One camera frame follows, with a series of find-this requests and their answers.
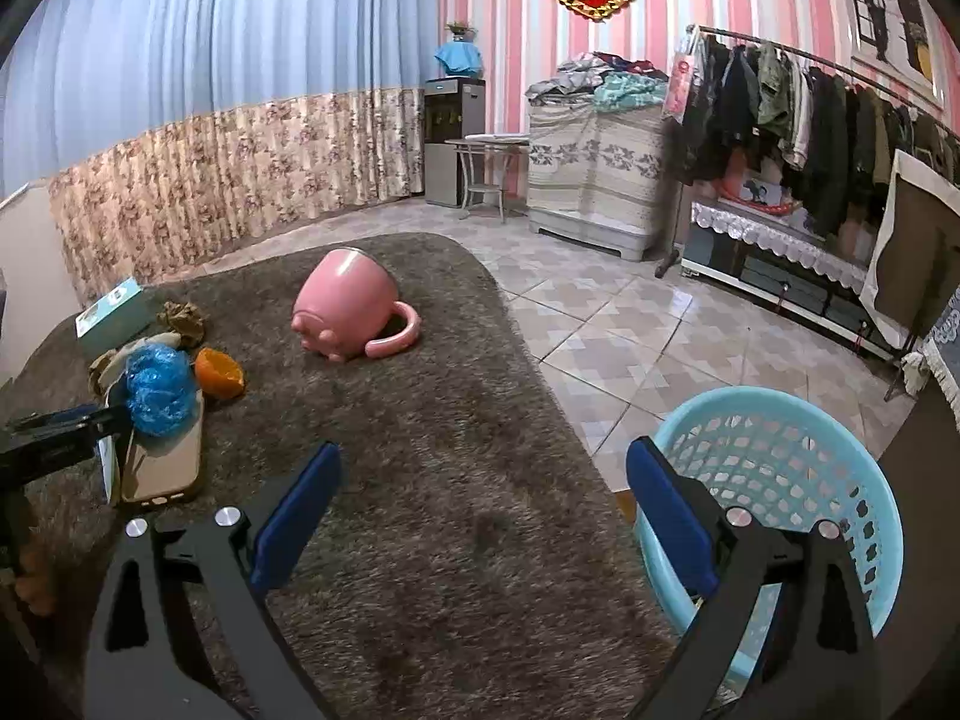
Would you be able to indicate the blue cloth bottle cover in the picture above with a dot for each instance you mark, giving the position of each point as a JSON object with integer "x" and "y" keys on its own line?
{"x": 457, "y": 60}

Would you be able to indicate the small round metal table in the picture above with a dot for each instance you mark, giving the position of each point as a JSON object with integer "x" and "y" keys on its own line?
{"x": 491, "y": 157}

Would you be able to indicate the grey water dispenser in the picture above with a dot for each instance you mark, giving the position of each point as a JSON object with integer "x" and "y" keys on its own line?
{"x": 454, "y": 142}

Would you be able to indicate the pink mug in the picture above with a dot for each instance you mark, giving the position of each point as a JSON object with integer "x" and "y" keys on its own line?
{"x": 341, "y": 300}

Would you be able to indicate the pile of folded clothes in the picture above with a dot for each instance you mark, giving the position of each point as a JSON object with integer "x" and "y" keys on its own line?
{"x": 600, "y": 82}

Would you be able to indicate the teal tissue box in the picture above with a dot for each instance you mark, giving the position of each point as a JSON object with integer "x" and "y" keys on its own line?
{"x": 112, "y": 315}

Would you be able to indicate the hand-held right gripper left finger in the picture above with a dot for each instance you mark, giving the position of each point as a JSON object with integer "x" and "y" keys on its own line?
{"x": 296, "y": 517}

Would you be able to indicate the beige phone case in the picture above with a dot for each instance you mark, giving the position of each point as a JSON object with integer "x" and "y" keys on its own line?
{"x": 161, "y": 465}

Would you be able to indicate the light blue plastic basket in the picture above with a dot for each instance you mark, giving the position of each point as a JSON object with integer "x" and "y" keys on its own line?
{"x": 817, "y": 465}

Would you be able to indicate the low cabinet with lace cloth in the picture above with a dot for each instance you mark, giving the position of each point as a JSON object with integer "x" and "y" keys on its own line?
{"x": 780, "y": 255}

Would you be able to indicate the orange peel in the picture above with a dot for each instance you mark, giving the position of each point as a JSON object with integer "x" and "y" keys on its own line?
{"x": 219, "y": 373}

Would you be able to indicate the blue floral curtain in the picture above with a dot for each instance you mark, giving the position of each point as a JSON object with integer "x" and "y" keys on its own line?
{"x": 225, "y": 75}

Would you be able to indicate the blue patterned fringed cloth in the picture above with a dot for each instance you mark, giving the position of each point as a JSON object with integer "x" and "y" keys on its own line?
{"x": 941, "y": 360}

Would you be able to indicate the blue plastic bag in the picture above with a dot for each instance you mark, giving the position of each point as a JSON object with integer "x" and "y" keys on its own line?
{"x": 161, "y": 390}

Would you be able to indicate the brown crumpled paper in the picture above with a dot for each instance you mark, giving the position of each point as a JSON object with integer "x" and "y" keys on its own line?
{"x": 181, "y": 324}

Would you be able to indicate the small potted plant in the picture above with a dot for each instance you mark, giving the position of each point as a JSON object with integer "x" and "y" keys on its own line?
{"x": 460, "y": 32}

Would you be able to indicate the brown board with white cover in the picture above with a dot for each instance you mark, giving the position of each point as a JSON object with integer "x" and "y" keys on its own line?
{"x": 919, "y": 255}

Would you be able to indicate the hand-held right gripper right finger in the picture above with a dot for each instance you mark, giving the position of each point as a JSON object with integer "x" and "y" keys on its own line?
{"x": 667, "y": 517}

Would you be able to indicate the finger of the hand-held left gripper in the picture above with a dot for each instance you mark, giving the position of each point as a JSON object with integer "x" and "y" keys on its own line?
{"x": 56, "y": 418}
{"x": 109, "y": 421}

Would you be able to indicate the white side cabinet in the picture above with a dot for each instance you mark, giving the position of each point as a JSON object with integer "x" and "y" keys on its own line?
{"x": 30, "y": 292}

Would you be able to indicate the framed black white picture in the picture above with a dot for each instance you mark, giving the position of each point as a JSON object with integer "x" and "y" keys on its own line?
{"x": 889, "y": 7}

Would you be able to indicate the rack of hanging clothes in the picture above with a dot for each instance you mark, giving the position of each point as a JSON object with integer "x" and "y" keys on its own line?
{"x": 810, "y": 135}

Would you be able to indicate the pink hanging bag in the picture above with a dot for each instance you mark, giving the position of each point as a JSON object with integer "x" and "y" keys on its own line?
{"x": 681, "y": 79}

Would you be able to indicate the cabinet with patterned cloth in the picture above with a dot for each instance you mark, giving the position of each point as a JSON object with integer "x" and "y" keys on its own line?
{"x": 592, "y": 172}

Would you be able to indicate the brown shaggy rug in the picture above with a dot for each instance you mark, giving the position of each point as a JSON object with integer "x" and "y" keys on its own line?
{"x": 450, "y": 502}

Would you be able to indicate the person's left hand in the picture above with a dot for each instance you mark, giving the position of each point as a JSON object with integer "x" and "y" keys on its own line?
{"x": 36, "y": 577}

